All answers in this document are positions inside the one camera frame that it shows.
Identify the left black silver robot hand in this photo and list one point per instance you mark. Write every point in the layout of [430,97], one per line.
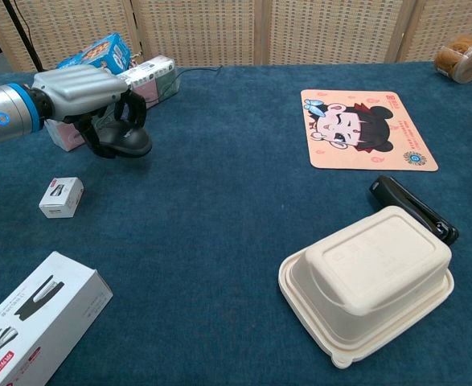
[79,90]

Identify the black computer mouse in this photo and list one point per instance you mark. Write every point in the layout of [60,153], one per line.
[133,138]

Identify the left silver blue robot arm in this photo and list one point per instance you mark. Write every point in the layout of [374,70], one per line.
[6,112]

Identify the pink cartoon mouse pad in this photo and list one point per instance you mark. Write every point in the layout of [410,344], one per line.
[364,128]

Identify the blue cookie box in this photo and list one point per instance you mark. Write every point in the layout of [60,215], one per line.
[99,52]

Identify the long white tissue pack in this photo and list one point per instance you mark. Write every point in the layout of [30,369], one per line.
[155,80]

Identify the black tripod stand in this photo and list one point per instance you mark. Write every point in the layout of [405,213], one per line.
[20,28]

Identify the small white staple box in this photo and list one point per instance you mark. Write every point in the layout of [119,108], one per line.
[60,199]

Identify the wicker folding screen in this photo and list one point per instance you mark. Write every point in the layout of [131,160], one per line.
[219,32]

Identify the blue tablecloth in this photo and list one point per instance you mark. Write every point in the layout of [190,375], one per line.
[219,201]

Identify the white stapler box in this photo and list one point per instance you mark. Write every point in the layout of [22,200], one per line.
[38,317]

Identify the beige takeout container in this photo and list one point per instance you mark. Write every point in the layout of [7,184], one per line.
[372,273]

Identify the black stapler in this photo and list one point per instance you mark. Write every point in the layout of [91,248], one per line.
[412,205]

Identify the clear jar of cookies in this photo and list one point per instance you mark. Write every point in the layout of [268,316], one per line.
[460,60]

